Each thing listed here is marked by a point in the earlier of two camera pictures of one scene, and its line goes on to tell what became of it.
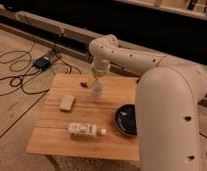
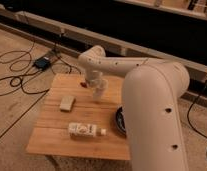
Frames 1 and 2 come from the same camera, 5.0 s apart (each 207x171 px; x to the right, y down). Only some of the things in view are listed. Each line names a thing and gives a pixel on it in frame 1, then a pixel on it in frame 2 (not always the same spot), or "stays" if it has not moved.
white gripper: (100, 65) to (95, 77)
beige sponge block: (67, 103) stays
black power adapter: (42, 63) stays
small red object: (84, 84) stays
